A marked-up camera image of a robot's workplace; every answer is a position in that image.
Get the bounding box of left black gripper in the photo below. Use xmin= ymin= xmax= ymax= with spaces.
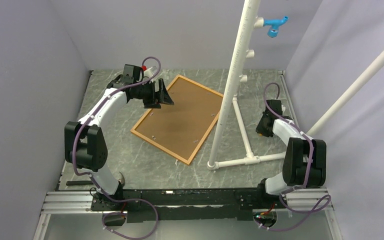
xmin=134 ymin=78 xmax=174 ymax=109

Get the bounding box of orange picture frame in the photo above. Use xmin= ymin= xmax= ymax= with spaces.
xmin=130 ymin=75 xmax=223 ymax=165

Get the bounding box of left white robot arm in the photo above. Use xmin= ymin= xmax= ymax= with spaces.
xmin=64 ymin=64 xmax=174 ymax=210

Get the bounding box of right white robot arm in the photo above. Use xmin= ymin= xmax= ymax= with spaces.
xmin=255 ymin=99 xmax=327 ymax=208

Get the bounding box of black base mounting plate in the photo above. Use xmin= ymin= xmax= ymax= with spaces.
xmin=90 ymin=187 xmax=285 ymax=223

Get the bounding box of blue pipe fitting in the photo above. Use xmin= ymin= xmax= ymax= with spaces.
xmin=263 ymin=16 xmax=289 ymax=38

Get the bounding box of white pvc pipe stand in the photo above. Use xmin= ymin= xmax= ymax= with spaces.
xmin=207 ymin=0 xmax=384 ymax=171

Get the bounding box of black rod on table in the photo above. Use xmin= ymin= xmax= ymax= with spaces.
xmin=65 ymin=180 xmax=93 ymax=186

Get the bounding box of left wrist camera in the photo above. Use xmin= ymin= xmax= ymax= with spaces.
xmin=141 ymin=65 xmax=160 ymax=80

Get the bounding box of aluminium rail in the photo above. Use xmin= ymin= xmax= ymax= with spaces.
xmin=41 ymin=188 xmax=328 ymax=214

